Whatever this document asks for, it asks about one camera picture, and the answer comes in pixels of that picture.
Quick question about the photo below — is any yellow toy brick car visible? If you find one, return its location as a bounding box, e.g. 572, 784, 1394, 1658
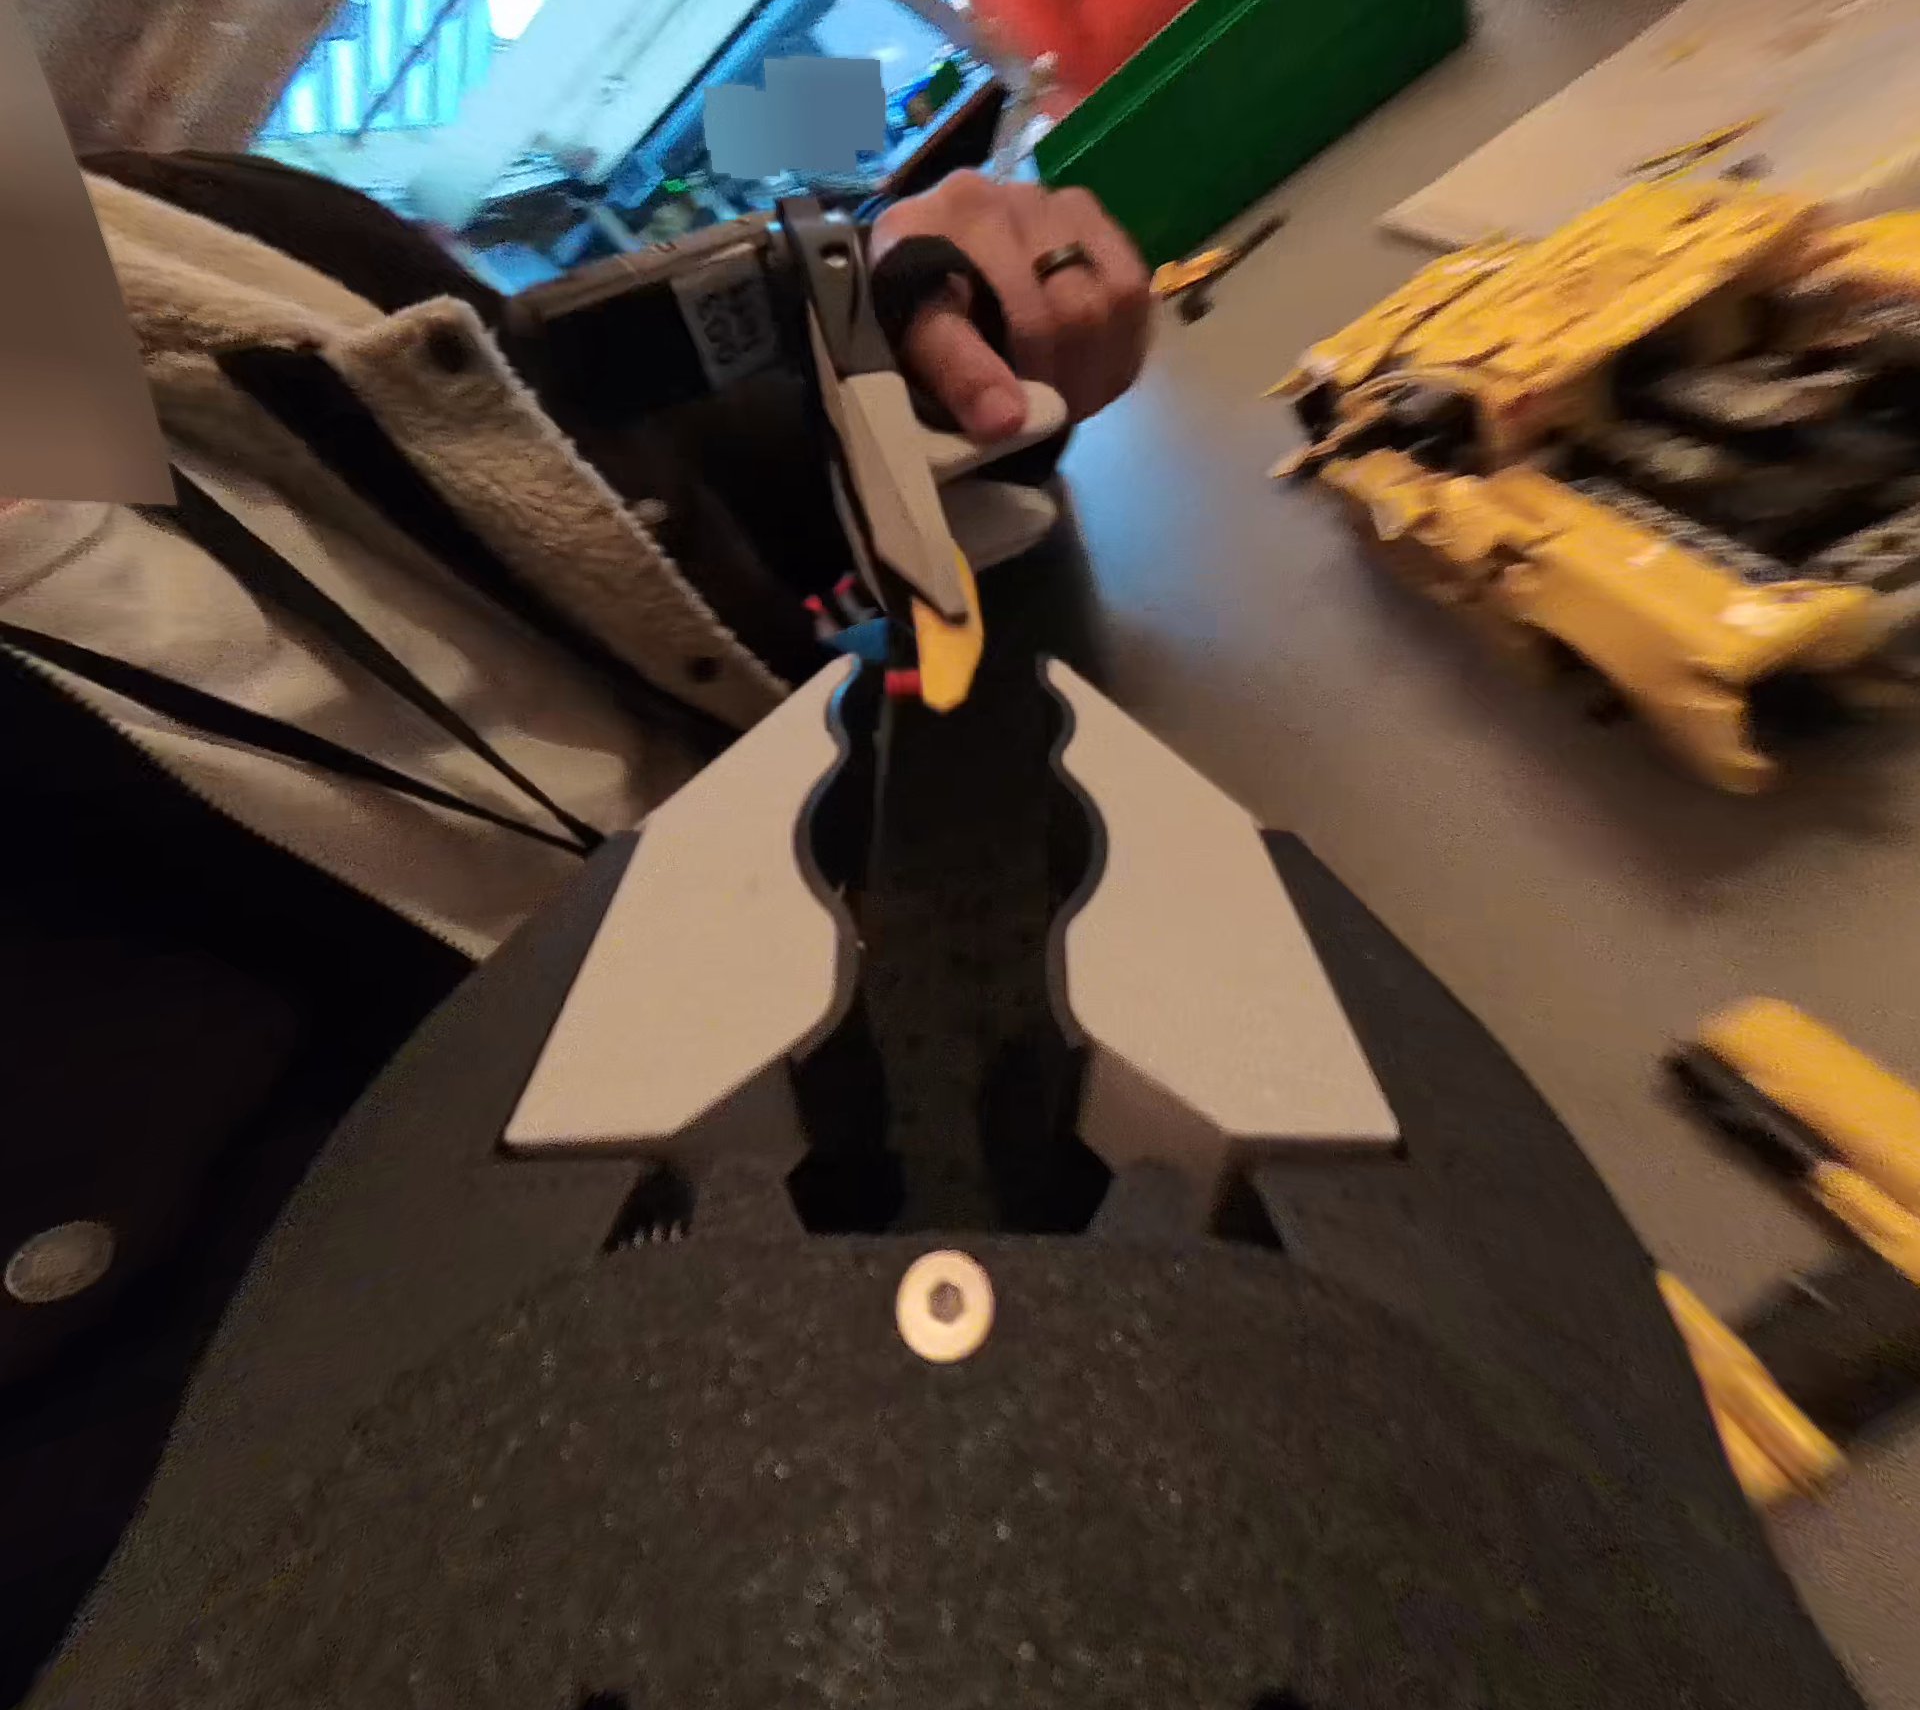
1265, 171, 1920, 798

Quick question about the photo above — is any yellow brick arm assembly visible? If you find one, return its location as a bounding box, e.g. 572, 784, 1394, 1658
808, 551, 987, 715

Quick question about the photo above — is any person's white shirt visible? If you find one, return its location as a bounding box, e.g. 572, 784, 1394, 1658
0, 450, 738, 962

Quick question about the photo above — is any yellow brick panel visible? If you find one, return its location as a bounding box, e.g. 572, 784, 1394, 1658
1652, 1266, 1849, 1507

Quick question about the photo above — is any small yellow black brick piece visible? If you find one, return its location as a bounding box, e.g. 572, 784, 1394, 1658
1147, 213, 1292, 324

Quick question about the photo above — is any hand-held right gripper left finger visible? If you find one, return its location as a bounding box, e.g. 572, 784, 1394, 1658
497, 658, 871, 1194

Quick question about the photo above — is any open instruction booklet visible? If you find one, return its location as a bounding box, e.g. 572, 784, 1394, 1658
1378, 0, 1920, 248

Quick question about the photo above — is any person's left hand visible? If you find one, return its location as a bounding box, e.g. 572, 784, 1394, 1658
866, 165, 1156, 446

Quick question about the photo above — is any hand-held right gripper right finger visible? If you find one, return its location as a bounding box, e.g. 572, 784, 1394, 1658
1040, 653, 1403, 1224

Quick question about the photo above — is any black lanyard strap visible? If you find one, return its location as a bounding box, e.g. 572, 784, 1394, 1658
0, 471, 600, 860

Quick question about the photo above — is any green plastic bin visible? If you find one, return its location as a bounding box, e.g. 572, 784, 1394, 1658
1035, 0, 1471, 271

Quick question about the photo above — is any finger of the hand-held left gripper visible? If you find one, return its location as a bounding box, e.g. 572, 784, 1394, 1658
837, 369, 976, 628
817, 380, 909, 618

